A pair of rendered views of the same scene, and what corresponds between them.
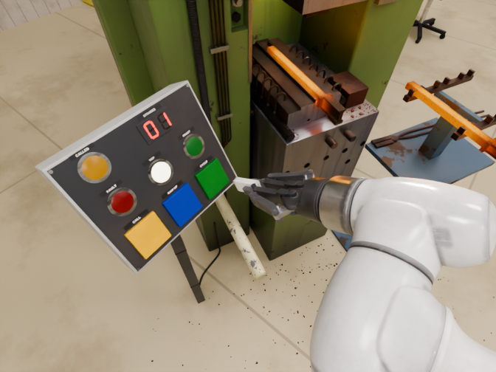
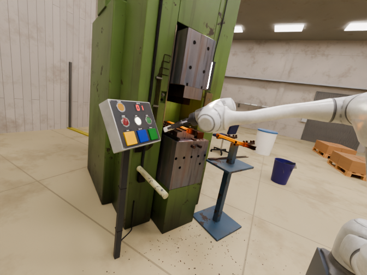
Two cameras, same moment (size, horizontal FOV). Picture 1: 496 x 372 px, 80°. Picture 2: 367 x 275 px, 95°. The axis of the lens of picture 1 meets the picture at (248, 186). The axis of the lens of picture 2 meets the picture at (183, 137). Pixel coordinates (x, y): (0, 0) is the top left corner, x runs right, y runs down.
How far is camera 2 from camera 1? 0.71 m
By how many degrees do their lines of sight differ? 41
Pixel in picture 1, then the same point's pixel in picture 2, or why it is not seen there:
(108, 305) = (43, 264)
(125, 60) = not seen: hidden behind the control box
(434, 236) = (222, 102)
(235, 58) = (159, 112)
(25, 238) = not seen: outside the picture
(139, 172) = (131, 117)
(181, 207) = (142, 135)
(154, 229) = (132, 137)
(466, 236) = (228, 100)
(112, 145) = (126, 105)
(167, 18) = (142, 91)
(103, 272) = (46, 243)
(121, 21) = not seen: hidden behind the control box
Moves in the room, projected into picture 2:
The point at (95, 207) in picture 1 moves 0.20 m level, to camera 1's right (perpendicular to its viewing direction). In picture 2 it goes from (117, 118) to (155, 123)
